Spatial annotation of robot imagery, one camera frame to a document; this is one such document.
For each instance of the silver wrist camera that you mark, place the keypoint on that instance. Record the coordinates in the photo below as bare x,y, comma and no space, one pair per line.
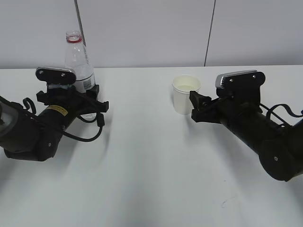
56,77
240,86

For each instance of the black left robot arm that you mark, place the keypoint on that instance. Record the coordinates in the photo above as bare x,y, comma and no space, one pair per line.
27,136

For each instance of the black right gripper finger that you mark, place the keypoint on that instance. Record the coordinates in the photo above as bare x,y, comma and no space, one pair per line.
199,101

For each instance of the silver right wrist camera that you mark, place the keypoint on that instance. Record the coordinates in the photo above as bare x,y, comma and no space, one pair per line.
240,86

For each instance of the clear water bottle red label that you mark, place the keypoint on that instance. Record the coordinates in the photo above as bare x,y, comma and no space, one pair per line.
76,58

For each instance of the white paper cup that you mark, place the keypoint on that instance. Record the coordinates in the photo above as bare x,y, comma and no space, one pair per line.
182,85

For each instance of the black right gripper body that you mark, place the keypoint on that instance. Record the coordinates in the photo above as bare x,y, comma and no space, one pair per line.
207,113

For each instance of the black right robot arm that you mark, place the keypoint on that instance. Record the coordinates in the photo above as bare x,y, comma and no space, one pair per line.
279,146

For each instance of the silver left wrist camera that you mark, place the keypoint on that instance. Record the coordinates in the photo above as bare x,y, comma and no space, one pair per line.
56,77

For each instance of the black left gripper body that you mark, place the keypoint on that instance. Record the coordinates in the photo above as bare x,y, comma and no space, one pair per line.
74,101

